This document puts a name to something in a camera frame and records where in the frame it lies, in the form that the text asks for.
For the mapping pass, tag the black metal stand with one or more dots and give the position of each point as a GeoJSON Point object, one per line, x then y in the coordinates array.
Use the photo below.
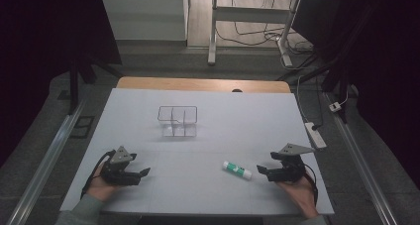
{"type": "Point", "coordinates": [340, 76]}
{"type": "Point", "coordinates": [74, 86]}

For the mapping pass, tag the person's right hand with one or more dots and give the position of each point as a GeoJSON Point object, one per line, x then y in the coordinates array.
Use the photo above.
{"type": "Point", "coordinates": [300, 195]}

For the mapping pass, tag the person's left hand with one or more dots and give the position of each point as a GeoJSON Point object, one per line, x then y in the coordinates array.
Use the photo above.
{"type": "Point", "coordinates": [99, 188]}

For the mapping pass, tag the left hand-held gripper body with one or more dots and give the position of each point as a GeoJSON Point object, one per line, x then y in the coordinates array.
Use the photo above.
{"type": "Point", "coordinates": [115, 175]}

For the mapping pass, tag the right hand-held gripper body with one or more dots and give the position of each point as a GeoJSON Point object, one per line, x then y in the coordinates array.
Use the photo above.
{"type": "Point", "coordinates": [289, 170]}

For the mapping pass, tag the clear plastic organizer box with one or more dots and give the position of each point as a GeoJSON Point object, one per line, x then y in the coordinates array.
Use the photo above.
{"type": "Point", "coordinates": [178, 121]}

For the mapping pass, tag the green and white glue stick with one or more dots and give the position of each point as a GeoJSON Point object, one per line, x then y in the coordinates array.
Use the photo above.
{"type": "Point", "coordinates": [237, 170]}

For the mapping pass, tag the black floor frame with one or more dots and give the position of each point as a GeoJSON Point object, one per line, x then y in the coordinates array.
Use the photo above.
{"type": "Point", "coordinates": [73, 132]}

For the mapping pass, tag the aluminium rail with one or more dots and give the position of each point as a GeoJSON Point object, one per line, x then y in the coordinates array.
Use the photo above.
{"type": "Point", "coordinates": [46, 162]}
{"type": "Point", "coordinates": [360, 162]}

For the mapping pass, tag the white table mat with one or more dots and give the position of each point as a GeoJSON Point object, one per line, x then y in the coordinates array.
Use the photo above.
{"type": "Point", "coordinates": [204, 192]}

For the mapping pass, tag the black table grommet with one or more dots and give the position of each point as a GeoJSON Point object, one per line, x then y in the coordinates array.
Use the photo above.
{"type": "Point", "coordinates": [236, 90]}

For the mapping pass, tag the white metal desk frame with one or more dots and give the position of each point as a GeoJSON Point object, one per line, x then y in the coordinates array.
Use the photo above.
{"type": "Point", "coordinates": [251, 15]}

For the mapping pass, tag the white power strip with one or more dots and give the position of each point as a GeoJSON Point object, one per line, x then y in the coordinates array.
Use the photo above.
{"type": "Point", "coordinates": [315, 135]}

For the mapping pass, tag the small white adapter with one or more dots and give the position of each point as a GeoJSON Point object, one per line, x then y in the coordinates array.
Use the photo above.
{"type": "Point", "coordinates": [335, 106]}

